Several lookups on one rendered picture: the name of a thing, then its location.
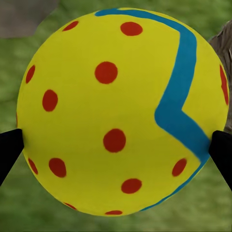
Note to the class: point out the wicker basket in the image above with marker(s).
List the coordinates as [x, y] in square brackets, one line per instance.
[222, 45]

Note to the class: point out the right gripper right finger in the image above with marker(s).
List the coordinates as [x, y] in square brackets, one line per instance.
[221, 152]

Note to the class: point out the tree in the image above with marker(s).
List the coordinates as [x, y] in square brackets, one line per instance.
[21, 18]

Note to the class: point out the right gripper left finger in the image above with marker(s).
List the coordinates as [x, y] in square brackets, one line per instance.
[11, 145]

